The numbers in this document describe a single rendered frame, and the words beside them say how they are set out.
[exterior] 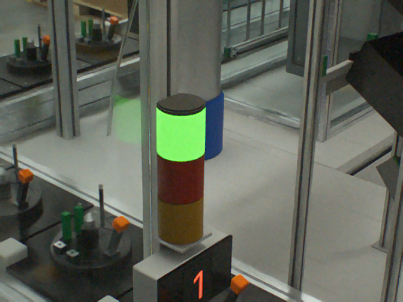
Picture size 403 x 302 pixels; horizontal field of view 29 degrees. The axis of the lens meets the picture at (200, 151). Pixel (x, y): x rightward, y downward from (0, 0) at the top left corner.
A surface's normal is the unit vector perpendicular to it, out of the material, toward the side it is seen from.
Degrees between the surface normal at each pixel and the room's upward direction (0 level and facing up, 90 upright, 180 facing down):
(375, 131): 0
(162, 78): 90
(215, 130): 90
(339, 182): 0
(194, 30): 90
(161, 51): 90
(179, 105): 0
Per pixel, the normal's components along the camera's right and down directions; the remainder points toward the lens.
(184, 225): 0.16, 0.44
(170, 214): -0.41, 0.40
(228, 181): 0.02, -0.90
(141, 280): -0.66, 0.32
